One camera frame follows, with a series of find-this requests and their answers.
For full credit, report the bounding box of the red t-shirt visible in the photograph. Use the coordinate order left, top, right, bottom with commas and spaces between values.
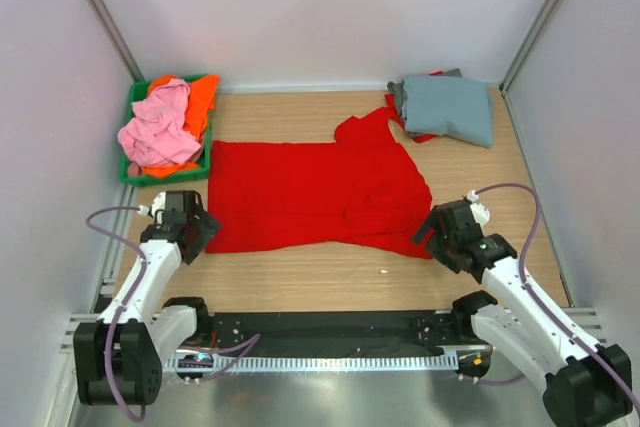
384, 80, 436, 144
206, 107, 432, 259

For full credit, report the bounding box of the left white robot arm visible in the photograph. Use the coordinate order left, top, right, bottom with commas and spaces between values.
72, 190, 221, 409

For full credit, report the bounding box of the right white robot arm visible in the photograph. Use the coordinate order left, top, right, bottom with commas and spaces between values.
414, 196, 635, 426

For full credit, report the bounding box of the green plastic bin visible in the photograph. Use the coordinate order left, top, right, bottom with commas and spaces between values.
117, 74, 220, 186

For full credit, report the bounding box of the pink t-shirt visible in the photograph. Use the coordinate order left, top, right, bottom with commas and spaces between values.
117, 78, 201, 167

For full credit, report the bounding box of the folded red t-shirt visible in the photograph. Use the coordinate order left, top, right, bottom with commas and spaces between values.
384, 80, 436, 144

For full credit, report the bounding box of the folded grey-blue t-shirt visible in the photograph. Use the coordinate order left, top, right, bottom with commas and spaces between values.
401, 75, 494, 148

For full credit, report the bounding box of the orange t-shirt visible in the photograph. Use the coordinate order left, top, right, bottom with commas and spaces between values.
141, 75, 220, 179

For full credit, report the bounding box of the folded dark grey t-shirt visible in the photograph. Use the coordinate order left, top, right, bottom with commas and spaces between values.
387, 68, 462, 138

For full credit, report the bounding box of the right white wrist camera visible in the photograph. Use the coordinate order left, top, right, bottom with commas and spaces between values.
465, 190, 491, 227

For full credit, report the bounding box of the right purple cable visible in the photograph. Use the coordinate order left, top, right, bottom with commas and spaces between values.
467, 182, 640, 416

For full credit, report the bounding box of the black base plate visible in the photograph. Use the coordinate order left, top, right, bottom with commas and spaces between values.
211, 310, 485, 359

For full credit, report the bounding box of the slotted cable duct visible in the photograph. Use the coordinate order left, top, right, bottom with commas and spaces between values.
163, 351, 459, 375

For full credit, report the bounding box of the right aluminium rail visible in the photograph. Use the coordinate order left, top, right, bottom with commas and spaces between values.
563, 307, 607, 344

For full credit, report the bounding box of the left aluminium corner post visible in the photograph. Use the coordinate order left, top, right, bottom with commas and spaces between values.
87, 0, 144, 82

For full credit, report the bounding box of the aluminium corner post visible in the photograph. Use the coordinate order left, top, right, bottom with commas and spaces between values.
87, 0, 144, 82
499, 0, 563, 97

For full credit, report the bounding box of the right aluminium corner post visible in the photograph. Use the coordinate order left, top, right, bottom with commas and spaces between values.
499, 0, 563, 97

